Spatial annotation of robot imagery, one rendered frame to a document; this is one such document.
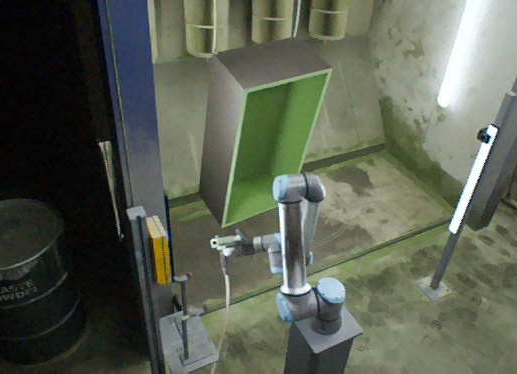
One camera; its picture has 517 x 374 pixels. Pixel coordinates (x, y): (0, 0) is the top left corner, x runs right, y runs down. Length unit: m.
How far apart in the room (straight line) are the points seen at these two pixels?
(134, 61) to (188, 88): 2.23
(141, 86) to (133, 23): 0.26
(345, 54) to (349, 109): 0.54
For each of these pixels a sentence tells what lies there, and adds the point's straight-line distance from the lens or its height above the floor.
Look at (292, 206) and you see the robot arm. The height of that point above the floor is 1.32.
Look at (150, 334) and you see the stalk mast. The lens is 2.23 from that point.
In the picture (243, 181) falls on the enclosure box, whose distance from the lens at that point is 3.72.
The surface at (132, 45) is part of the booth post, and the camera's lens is 1.98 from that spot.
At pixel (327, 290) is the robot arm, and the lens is 2.49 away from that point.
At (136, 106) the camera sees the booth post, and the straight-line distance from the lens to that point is 2.09.
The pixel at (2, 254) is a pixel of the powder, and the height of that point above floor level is 0.86.
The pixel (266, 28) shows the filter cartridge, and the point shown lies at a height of 1.42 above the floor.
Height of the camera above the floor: 2.78
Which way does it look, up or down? 37 degrees down
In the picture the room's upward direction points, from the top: 5 degrees clockwise
